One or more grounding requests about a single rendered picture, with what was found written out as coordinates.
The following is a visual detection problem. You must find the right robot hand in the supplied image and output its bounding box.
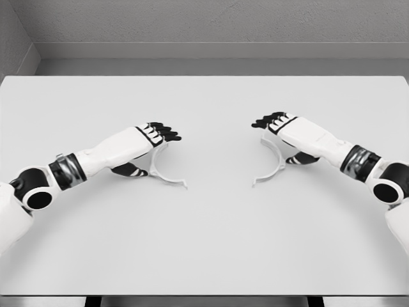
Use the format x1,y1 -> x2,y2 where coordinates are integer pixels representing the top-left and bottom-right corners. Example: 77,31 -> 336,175
251,111 -> 334,166

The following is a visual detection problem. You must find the white half-ring pipe clamp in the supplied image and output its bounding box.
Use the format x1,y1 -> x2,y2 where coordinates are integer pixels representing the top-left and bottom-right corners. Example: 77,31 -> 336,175
251,132 -> 286,189
148,143 -> 189,191

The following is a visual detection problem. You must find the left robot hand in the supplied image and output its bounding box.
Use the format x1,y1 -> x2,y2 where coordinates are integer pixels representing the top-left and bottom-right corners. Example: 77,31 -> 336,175
102,121 -> 183,178

